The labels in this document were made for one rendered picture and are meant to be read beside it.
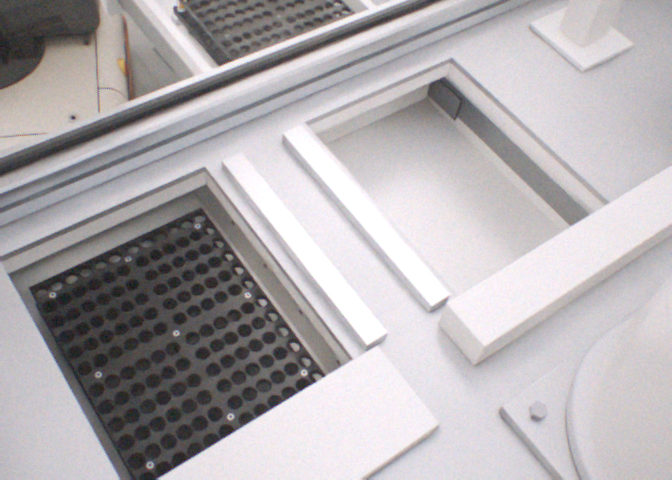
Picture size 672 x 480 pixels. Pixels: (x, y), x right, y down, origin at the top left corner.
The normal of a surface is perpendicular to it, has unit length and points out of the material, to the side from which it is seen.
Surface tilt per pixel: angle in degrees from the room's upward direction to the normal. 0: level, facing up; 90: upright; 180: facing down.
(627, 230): 0
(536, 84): 0
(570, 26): 90
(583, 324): 0
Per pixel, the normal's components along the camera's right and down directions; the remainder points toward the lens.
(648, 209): 0.10, -0.59
